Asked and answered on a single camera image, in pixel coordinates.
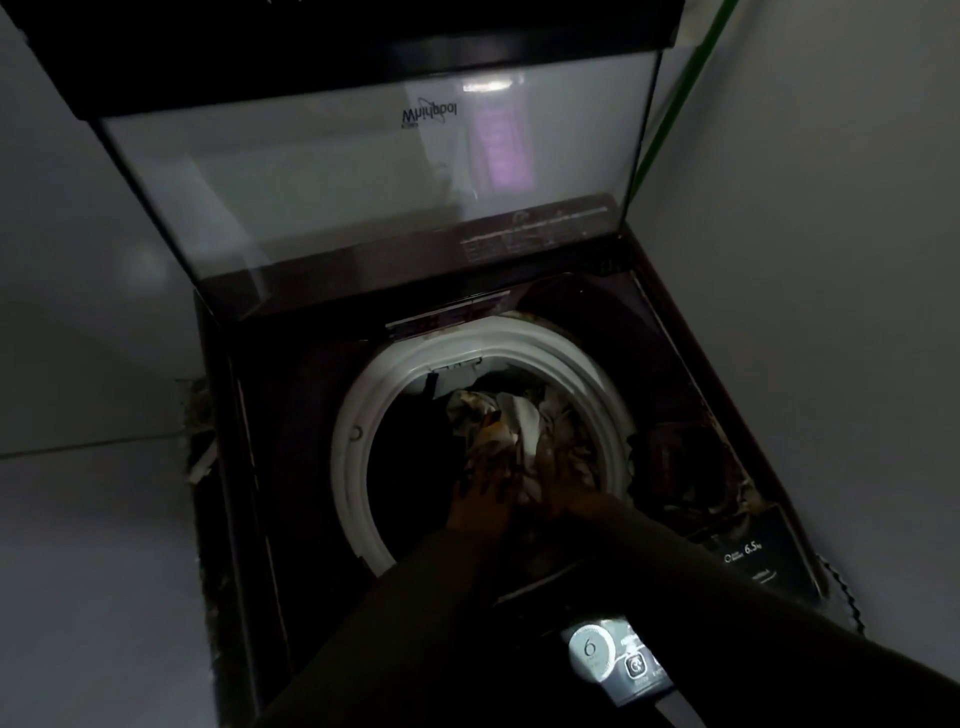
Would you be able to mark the person's left hand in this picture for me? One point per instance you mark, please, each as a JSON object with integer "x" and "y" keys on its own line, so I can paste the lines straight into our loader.
{"x": 480, "y": 502}

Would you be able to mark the glass washing machine lid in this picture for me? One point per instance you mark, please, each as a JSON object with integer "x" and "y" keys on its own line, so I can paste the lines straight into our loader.
{"x": 375, "y": 165}

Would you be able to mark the dark maroon washing machine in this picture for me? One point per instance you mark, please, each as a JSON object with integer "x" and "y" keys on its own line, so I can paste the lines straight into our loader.
{"x": 300, "y": 420}

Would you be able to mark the black white zigzag laundry basket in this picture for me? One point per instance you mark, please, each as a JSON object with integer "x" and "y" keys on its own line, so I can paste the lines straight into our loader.
{"x": 844, "y": 592}

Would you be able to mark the black garment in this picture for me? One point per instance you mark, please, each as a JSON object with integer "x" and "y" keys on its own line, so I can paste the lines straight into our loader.
{"x": 412, "y": 450}

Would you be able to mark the green pipe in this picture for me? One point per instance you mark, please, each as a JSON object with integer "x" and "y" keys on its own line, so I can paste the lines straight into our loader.
{"x": 679, "y": 97}

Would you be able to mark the white green leaf print clothes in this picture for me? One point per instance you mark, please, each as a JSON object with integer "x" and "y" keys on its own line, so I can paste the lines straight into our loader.
{"x": 517, "y": 420}

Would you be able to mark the person's right hand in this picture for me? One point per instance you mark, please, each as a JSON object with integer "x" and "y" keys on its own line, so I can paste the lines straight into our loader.
{"x": 566, "y": 484}

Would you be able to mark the person's left forearm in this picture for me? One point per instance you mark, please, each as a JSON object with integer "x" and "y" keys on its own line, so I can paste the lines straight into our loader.
{"x": 375, "y": 637}

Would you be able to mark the person's right forearm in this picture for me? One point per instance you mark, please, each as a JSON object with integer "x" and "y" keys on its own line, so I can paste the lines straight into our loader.
{"x": 750, "y": 622}

